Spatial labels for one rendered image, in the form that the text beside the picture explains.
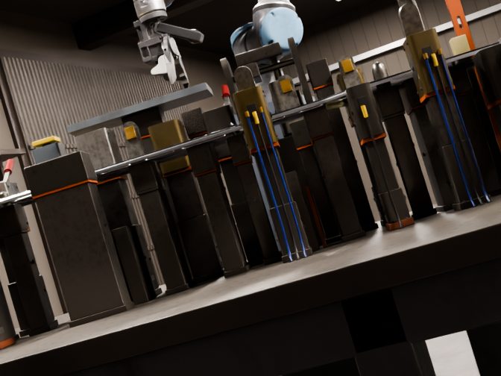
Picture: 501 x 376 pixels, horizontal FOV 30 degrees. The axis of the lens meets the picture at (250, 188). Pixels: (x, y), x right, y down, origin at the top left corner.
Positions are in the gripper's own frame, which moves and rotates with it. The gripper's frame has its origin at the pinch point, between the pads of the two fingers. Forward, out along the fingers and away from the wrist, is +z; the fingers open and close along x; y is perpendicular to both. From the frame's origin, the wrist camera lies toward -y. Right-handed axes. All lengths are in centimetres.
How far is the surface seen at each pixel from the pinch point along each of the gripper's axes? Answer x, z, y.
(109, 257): 55, 37, 13
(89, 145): 23.1, 9.8, 20.4
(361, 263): 115, 48, -39
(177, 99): 4.2, 3.1, 1.3
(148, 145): 3.7, 11.6, 11.9
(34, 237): -374, 0, 207
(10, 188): 22.1, 13.5, 42.5
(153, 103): 6.5, 2.4, 7.0
